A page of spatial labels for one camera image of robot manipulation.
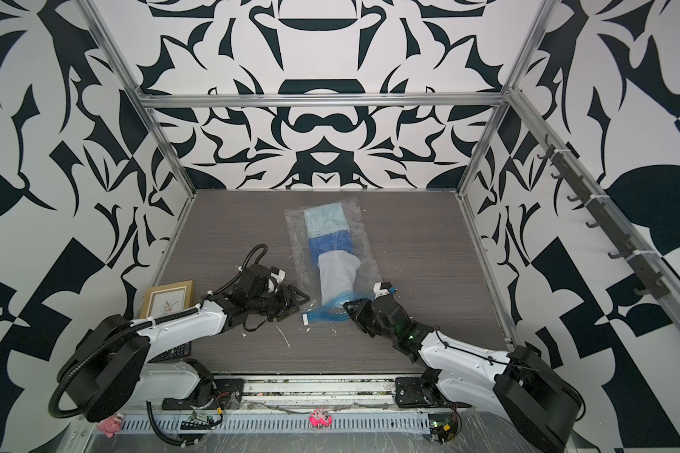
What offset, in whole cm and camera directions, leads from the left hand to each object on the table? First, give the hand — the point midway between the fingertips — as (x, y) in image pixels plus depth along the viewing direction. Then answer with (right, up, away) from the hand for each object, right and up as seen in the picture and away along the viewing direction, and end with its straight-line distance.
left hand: (305, 298), depth 84 cm
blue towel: (+10, +16, +16) cm, 25 cm away
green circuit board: (+36, -29, -13) cm, 48 cm away
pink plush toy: (-44, -26, -16) cm, 54 cm away
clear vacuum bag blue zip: (+1, +4, +6) cm, 7 cm away
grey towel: (+10, +8, +3) cm, 13 cm away
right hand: (+11, -1, -2) cm, 11 cm away
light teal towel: (+4, +23, +24) cm, 33 cm away
